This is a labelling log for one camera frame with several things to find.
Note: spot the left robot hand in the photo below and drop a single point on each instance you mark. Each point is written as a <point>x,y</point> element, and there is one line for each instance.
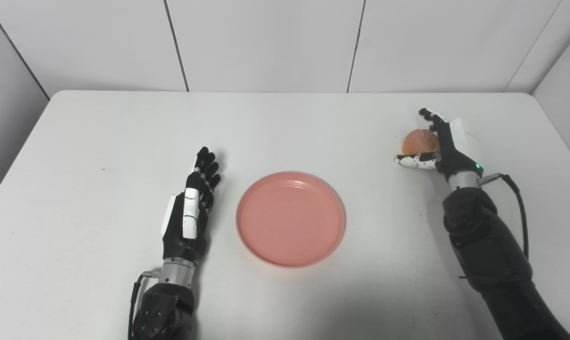
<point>185,226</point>

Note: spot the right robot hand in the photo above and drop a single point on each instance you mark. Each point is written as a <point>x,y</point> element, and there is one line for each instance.
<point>447,151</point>

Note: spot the cream puff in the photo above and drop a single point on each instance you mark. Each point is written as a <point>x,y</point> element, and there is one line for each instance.
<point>420,142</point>

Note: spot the pink plate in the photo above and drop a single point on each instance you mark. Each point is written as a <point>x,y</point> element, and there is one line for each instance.
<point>290,219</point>

